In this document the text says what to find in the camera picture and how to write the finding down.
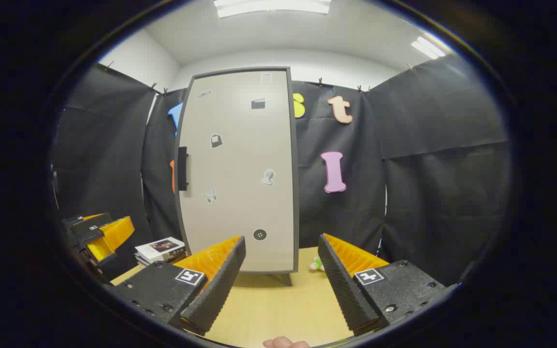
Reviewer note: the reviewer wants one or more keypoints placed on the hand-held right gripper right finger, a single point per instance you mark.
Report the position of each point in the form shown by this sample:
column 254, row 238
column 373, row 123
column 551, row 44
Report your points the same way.
column 344, row 285

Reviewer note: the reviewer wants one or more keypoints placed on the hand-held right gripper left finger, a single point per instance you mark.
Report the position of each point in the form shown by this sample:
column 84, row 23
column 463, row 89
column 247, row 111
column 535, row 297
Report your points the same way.
column 220, row 285

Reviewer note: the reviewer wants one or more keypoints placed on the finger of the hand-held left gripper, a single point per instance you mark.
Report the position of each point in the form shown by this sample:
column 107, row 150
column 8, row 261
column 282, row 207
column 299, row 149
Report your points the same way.
column 114, row 229
column 99, row 249

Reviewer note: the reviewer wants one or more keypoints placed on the dark grey cabinet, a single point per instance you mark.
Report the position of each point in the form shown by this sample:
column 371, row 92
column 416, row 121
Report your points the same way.
column 295, row 193

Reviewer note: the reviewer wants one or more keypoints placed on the green and pink plush toy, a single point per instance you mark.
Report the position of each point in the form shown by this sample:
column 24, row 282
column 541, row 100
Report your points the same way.
column 316, row 264

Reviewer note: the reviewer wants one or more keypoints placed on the white picture book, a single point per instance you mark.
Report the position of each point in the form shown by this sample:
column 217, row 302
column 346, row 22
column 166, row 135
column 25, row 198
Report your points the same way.
column 157, row 247

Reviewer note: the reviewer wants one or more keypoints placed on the black backdrop cloth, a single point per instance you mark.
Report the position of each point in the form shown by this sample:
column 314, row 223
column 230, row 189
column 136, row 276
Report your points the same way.
column 428, row 193

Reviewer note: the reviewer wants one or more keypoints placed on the small ceiling light panel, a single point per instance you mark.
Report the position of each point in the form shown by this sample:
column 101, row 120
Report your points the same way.
column 427, row 47

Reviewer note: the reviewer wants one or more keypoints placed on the long ceiling light panel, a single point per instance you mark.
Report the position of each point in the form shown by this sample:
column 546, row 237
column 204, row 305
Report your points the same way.
column 271, row 7

